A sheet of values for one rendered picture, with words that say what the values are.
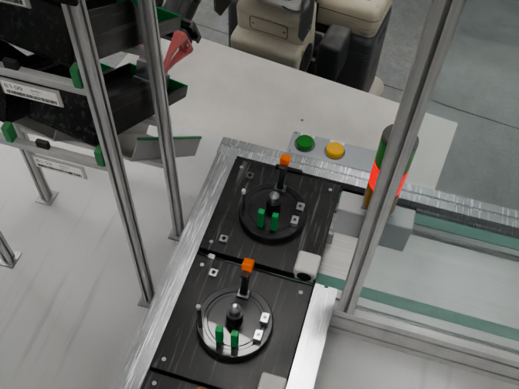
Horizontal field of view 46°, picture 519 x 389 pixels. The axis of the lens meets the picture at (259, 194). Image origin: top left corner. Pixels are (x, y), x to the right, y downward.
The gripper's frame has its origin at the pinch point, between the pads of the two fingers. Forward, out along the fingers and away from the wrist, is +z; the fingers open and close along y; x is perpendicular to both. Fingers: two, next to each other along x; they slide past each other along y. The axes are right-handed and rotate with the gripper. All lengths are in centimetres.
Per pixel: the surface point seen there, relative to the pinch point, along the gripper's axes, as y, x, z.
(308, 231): 35.4, 23.5, 15.0
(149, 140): 5.1, 1.0, 13.1
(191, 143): 5.9, 20.4, 7.1
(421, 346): 64, 24, 27
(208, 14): -71, 180, -91
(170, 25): 5.5, -12.0, -3.6
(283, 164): 26.0, 18.1, 4.9
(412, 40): 30, 189, -116
